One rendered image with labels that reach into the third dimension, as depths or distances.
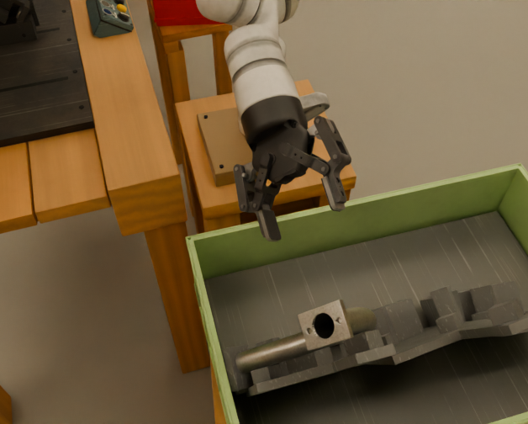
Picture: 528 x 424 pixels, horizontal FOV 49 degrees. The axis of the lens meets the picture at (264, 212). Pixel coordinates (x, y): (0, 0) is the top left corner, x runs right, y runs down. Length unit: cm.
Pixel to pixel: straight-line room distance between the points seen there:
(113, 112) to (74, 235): 103
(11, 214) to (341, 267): 62
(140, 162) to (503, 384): 75
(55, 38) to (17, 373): 104
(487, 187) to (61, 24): 105
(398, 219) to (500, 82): 192
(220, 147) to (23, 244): 125
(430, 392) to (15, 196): 82
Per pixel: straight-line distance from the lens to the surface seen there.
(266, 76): 69
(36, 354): 203
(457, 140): 259
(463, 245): 114
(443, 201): 111
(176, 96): 178
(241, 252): 101
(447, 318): 83
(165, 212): 120
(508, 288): 101
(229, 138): 120
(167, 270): 138
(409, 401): 96
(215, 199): 114
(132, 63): 140
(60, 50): 148
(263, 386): 74
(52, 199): 117
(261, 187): 67
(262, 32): 72
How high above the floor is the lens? 173
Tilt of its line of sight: 52 degrees down
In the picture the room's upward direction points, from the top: straight up
